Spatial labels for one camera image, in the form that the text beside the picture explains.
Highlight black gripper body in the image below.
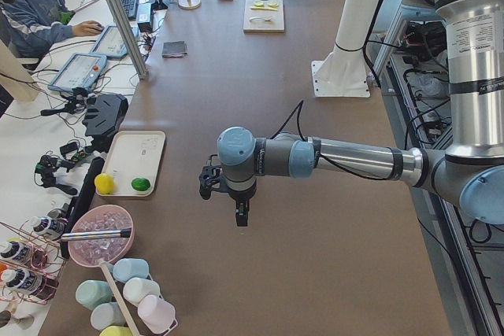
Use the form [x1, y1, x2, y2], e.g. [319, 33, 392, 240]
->
[228, 188, 256, 205]

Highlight white ceramic spoon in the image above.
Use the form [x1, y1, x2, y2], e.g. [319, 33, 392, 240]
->
[249, 17, 272, 23]

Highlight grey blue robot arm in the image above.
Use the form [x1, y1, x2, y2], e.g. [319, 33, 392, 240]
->
[200, 0, 503, 226]

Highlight pink bowl of ice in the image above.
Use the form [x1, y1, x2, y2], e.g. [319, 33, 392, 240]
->
[68, 205, 135, 268]

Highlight green lime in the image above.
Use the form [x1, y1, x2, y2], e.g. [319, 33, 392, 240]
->
[131, 177, 151, 192]

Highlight metal tongs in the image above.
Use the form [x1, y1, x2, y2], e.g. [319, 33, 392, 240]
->
[60, 228, 133, 242]

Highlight cream serving tray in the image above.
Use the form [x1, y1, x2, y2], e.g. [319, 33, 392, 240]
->
[96, 131, 165, 198]

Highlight light blue cup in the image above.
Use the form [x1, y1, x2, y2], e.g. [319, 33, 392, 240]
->
[113, 258, 150, 283]

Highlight white cup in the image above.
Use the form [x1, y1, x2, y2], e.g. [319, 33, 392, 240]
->
[123, 277, 161, 306]

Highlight yellow lemon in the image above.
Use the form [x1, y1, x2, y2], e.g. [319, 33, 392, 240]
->
[94, 173, 115, 195]

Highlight pink cup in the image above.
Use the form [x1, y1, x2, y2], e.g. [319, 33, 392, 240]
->
[137, 294, 177, 334]

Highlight grey folded cloth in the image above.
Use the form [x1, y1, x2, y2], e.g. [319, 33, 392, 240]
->
[161, 41, 187, 58]

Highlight green cup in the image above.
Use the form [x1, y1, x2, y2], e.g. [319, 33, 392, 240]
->
[75, 280, 113, 311]

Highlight pale blue cup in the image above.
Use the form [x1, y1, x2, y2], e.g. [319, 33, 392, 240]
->
[91, 302, 126, 330]

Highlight yellow cup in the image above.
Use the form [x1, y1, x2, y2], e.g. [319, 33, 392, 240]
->
[99, 325, 132, 336]

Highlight wooden cutting board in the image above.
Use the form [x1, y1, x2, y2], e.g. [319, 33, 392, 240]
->
[243, 0, 285, 33]

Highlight yellow plastic knife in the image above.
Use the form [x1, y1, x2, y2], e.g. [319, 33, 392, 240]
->
[250, 6, 279, 12]

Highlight white labelled bottle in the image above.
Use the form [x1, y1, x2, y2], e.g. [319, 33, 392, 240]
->
[30, 216, 66, 241]
[1, 268, 43, 295]
[1, 241, 33, 265]

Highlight blue teach pendant tablet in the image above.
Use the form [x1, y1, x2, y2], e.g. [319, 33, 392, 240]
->
[48, 54, 108, 93]
[91, 24, 128, 60]

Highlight seated person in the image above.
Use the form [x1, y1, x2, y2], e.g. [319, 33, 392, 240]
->
[3, 0, 103, 58]

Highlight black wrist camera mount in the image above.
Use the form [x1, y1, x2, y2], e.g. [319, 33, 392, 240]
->
[198, 154, 228, 200]

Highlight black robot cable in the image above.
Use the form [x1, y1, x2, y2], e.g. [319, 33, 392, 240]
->
[274, 99, 395, 180]

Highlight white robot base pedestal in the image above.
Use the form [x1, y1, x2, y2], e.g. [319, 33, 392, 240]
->
[312, 0, 379, 98]

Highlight copper wire bottle rack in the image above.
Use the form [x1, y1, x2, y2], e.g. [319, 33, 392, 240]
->
[1, 222, 67, 305]

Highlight aluminium frame post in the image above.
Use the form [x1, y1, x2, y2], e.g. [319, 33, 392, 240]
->
[106, 0, 148, 80]

